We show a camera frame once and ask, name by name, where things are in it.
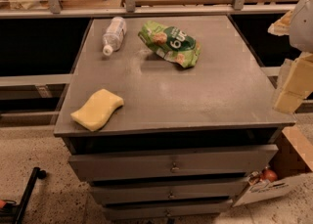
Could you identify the black stand leg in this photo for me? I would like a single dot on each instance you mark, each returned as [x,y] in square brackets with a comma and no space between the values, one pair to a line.
[37,173]

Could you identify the bottom grey drawer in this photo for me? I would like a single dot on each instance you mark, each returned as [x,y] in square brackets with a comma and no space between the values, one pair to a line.
[166,209]

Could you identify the clear plastic water bottle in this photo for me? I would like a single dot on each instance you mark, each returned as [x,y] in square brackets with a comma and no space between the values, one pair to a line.
[114,35]

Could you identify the middle grey drawer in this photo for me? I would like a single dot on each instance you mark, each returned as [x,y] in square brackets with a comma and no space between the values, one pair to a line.
[168,191]

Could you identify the yellow sponge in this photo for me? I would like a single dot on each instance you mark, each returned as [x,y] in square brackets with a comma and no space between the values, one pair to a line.
[97,110]

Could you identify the cardboard box with items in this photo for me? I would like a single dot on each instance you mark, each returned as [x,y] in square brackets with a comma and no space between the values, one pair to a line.
[292,164]

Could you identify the top grey drawer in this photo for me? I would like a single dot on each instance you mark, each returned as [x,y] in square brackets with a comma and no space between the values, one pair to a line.
[170,163]

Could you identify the grey drawer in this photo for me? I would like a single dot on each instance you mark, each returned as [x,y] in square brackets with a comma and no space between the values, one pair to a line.
[166,209]
[168,191]
[170,163]

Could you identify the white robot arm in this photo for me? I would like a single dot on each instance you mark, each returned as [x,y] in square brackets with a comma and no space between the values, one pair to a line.
[301,29]

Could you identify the green rice chip bag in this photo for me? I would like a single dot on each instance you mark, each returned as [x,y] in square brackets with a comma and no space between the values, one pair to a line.
[170,43]

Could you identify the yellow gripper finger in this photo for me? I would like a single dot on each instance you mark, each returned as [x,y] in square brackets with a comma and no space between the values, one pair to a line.
[294,84]
[281,26]

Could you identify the grey drawer cabinet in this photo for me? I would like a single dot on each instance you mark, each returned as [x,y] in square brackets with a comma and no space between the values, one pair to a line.
[225,100]

